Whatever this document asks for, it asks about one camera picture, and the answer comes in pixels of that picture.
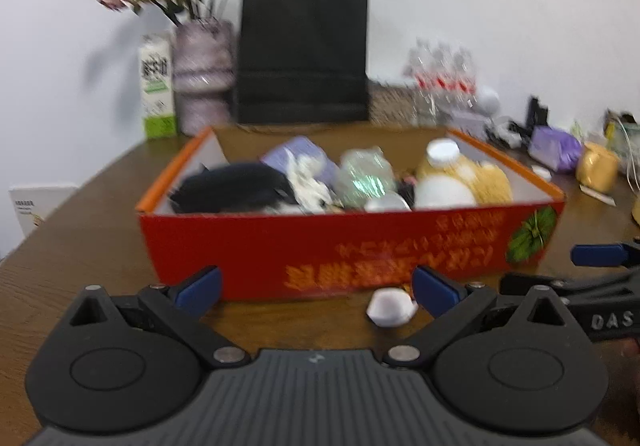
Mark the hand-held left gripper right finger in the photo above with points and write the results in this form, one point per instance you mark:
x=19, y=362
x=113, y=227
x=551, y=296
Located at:
x=435, y=288

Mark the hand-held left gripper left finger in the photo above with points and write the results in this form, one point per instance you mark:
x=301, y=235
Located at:
x=200, y=288

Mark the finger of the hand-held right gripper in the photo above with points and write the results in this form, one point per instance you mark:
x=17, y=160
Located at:
x=600, y=254
x=555, y=285

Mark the white paper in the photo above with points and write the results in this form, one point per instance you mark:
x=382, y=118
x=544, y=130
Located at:
x=390, y=307

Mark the red orange cardboard box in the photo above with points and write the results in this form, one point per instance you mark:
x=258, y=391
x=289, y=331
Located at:
x=300, y=251

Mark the white and yellow plush toy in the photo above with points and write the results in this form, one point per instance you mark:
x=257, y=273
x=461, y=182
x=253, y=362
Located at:
x=492, y=186

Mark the purple knitted pouch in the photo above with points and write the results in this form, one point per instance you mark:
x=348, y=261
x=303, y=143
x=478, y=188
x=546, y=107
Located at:
x=300, y=151

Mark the wooden desktop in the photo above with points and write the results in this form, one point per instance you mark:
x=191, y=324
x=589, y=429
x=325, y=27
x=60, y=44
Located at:
x=90, y=236

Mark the white paper slip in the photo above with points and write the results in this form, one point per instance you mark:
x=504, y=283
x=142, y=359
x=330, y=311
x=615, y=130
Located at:
x=600, y=196

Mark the white round lid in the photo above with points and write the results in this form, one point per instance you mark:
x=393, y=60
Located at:
x=387, y=202

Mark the small white round case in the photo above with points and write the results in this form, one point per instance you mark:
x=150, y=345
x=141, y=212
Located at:
x=542, y=172

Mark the dark cloth item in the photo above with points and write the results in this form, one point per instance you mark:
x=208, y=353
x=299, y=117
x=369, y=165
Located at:
x=235, y=186

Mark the purple tissue pack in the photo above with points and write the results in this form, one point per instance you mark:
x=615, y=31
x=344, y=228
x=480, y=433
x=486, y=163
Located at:
x=555, y=146

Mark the iridescent shiny pouch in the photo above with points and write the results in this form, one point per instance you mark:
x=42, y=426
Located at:
x=365, y=176

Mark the yellow jar with white lid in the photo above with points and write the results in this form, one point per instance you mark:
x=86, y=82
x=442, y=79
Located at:
x=442, y=151

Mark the white charger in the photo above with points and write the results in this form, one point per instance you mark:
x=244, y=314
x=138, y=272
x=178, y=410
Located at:
x=507, y=138

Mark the black and white cloth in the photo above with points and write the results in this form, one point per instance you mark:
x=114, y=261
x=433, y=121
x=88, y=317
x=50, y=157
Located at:
x=312, y=188

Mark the black upright device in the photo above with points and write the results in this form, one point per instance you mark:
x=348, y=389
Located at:
x=536, y=113

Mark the white tin box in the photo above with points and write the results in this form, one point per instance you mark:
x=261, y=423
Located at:
x=470, y=123

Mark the clear glass cup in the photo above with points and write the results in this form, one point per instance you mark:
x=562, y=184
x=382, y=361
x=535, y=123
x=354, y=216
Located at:
x=426, y=108

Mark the white printed box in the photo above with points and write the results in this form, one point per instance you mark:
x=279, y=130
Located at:
x=35, y=211

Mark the clear container of seeds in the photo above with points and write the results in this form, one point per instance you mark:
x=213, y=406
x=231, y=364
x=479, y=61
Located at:
x=392, y=103

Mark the white round speaker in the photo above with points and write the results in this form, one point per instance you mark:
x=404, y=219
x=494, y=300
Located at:
x=489, y=100

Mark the white green milk carton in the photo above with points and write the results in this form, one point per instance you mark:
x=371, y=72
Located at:
x=157, y=86

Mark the pink marbled vase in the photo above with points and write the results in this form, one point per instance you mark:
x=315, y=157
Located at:
x=202, y=76

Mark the pink label water bottle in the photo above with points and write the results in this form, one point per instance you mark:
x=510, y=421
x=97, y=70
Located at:
x=421, y=68
x=444, y=71
x=464, y=73

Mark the black paper bag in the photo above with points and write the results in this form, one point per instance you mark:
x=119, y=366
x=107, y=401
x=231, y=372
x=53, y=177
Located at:
x=300, y=51

